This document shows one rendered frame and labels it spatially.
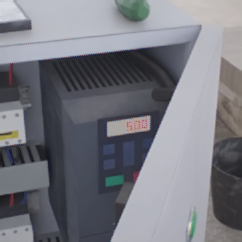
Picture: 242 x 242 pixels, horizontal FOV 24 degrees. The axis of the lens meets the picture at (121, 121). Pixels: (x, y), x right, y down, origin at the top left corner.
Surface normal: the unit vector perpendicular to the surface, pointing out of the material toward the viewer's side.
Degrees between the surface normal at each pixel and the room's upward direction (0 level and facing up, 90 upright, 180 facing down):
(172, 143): 0
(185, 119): 0
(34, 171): 90
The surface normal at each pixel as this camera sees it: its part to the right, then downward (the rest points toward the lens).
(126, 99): 0.13, -0.61
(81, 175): 0.30, 0.44
